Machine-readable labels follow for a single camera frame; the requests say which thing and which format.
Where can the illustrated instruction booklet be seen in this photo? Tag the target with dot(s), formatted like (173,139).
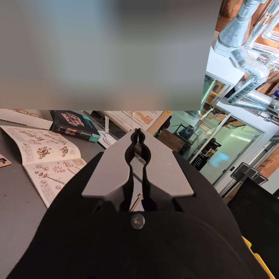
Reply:
(50,152)

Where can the black panel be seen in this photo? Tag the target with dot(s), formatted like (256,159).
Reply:
(257,207)

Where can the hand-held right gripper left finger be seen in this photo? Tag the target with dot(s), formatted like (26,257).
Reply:
(106,174)

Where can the slotted wooden shaft piece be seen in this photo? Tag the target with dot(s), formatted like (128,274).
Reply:
(136,202)

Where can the white cardboard box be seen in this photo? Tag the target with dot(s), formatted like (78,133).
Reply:
(26,121)

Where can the black model kit box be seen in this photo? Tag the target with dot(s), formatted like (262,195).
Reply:
(72,122)

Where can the white lamp base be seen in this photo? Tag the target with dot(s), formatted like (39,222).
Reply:
(109,140)

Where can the yellow plastic bin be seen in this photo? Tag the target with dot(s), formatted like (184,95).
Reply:
(257,259)

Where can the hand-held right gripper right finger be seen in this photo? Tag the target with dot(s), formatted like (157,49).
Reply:
(170,174)

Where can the wooden crate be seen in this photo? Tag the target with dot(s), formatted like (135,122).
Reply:
(170,139)

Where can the wooden laser-cut parts sheet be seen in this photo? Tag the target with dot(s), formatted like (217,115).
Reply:
(8,163)

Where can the illustrated poster sheet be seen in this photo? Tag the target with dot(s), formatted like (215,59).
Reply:
(139,118)

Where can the branching silver ventilation ducts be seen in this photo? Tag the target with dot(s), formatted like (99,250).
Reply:
(239,26)

